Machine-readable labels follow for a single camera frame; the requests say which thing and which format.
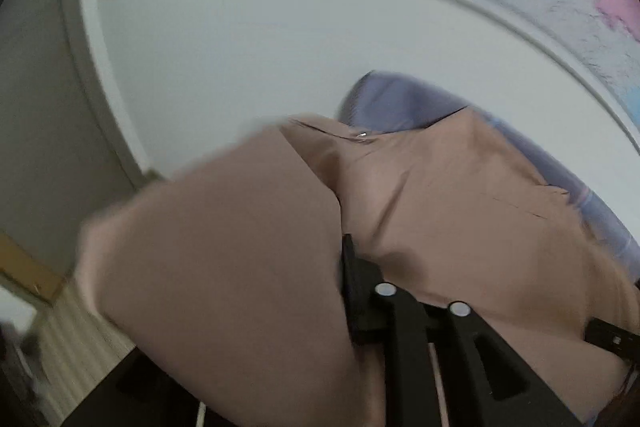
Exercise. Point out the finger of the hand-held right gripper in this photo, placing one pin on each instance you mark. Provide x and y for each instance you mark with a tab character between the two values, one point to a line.
615	339

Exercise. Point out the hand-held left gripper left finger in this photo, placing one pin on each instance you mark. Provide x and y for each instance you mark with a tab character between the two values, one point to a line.
140	392

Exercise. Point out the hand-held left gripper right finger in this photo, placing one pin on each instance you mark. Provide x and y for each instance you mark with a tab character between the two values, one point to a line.
362	302

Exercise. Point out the pink jacket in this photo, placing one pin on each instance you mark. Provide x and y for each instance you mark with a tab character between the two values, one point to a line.
240	257

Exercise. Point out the lavender cloth garment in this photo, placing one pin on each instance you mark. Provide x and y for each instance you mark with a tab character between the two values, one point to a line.
400	99

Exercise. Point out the grey wooden door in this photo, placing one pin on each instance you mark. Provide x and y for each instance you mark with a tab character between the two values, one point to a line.
45	107

